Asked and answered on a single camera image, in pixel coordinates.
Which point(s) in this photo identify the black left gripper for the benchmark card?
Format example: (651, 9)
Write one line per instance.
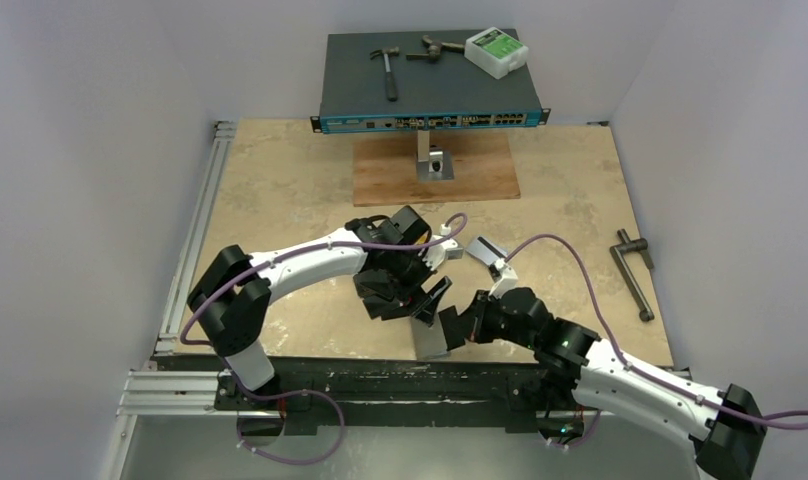
(426, 312)

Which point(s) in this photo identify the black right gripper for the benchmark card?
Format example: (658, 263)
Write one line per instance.
(479, 316)

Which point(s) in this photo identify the grey card holder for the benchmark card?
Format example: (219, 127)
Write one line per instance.
(429, 340)

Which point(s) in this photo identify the black credit card stack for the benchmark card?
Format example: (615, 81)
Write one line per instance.
(385, 296)

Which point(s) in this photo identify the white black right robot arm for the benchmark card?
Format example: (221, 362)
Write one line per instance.
(709, 423)

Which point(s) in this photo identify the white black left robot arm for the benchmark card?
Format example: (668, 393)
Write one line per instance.
(231, 298)

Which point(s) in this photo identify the silver white credit card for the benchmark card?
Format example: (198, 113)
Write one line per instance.
(485, 251)

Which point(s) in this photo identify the grey metal stand base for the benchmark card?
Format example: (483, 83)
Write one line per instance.
(432, 162)

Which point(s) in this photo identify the brown wooden board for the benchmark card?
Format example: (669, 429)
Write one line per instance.
(385, 170)

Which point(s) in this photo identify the small hammer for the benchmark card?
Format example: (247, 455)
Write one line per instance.
(390, 86)

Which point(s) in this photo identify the dark metal clamp tool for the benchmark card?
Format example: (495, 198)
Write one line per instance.
(434, 49)

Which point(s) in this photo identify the white green plastic box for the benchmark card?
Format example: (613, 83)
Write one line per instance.
(496, 52)

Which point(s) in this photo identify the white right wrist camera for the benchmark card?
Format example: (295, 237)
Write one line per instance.
(504, 276)

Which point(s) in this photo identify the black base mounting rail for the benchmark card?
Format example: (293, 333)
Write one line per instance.
(513, 397)

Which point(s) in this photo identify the metal crank handle tool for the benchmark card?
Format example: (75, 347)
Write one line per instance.
(619, 251)

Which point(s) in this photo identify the blue network switch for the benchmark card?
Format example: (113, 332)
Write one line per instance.
(452, 94)

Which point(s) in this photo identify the aluminium frame rail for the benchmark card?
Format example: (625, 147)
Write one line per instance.
(167, 340)

